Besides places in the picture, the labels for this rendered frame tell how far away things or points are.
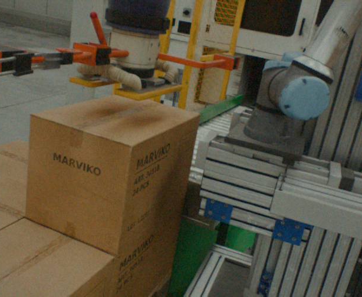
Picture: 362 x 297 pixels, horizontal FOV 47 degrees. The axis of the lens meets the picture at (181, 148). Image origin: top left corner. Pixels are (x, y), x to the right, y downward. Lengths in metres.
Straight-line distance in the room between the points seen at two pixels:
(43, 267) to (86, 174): 0.32
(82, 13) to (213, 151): 1.93
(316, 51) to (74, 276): 0.95
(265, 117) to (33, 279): 0.83
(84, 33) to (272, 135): 2.01
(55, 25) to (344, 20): 11.83
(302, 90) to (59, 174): 0.85
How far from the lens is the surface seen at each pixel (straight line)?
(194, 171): 2.30
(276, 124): 1.24
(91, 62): 1.32
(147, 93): 1.43
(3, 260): 1.45
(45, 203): 1.58
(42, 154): 1.52
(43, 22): 12.94
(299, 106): 1.10
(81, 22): 3.03
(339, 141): 1.44
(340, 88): 1.41
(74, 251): 1.49
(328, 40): 1.12
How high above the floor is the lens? 1.37
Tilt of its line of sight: 19 degrees down
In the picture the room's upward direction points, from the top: 10 degrees clockwise
